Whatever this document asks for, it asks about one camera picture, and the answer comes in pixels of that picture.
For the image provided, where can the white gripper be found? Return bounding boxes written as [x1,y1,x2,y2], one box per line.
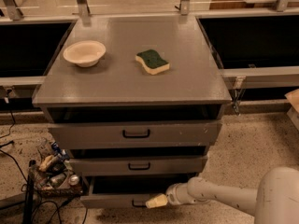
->
[146,183,191,209]

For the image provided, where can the grey bottom drawer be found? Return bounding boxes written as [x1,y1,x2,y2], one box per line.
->
[80,173,195,208]

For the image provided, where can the grey drawer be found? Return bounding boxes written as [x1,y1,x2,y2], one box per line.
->
[70,156,207,176]
[49,120,221,149]
[80,173,195,208]

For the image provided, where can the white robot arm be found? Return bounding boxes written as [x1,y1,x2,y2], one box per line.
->
[146,167,299,224]

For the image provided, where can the grey middle drawer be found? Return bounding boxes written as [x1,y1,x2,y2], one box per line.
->
[70,156,207,176]

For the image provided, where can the grey drawer cabinet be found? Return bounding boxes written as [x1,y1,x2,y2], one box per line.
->
[32,15,233,198]

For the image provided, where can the grey top drawer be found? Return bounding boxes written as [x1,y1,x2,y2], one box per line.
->
[49,120,221,149]

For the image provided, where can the silver can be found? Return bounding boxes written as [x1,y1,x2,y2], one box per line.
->
[68,175,80,187]

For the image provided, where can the tray of cluttered items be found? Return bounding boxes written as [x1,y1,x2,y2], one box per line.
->
[32,138,83,197]

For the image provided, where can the green yellow sponge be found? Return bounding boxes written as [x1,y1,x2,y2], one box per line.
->
[135,49,170,76]

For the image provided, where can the white paper bowl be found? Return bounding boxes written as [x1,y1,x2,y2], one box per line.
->
[63,40,107,67]

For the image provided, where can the black stand post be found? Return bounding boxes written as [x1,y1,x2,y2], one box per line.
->
[22,160,36,224]

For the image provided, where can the black floor cables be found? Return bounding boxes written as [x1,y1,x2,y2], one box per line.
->
[0,89,90,224]

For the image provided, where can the grey rail right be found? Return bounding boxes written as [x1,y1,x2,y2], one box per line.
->
[220,66,299,90]

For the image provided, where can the grey rail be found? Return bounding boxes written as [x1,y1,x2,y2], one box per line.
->
[0,76,45,87]
[220,66,299,90]

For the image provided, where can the grey rail left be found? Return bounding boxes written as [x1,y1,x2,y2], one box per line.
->
[0,76,45,87]

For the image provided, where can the metal frame post centre-left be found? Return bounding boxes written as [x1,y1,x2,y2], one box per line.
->
[77,0,90,17]

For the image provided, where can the metal frame post left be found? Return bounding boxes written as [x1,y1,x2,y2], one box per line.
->
[3,0,23,21]

